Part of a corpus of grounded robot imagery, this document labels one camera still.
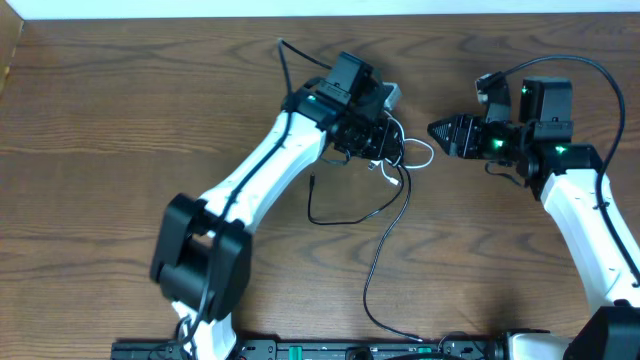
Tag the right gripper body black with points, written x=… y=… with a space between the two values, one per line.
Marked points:
x=496 y=141

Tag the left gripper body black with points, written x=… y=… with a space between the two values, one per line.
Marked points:
x=382 y=141

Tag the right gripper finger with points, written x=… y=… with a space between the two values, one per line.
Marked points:
x=447 y=143
x=444 y=128

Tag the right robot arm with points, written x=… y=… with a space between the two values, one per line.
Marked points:
x=567 y=179

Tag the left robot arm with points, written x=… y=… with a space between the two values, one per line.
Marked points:
x=203 y=253

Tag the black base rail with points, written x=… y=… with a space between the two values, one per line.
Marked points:
x=454 y=347

